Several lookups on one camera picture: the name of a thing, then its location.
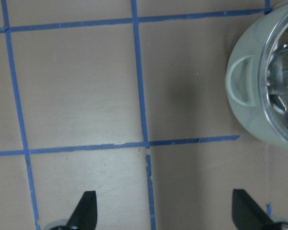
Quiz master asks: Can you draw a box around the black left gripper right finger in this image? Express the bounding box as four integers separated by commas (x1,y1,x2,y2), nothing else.
231,189,282,230

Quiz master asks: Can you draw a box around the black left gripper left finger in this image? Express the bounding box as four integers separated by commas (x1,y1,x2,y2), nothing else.
66,191,97,230

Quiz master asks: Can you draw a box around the pale green steel pot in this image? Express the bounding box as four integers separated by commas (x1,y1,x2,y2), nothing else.
225,0,288,149

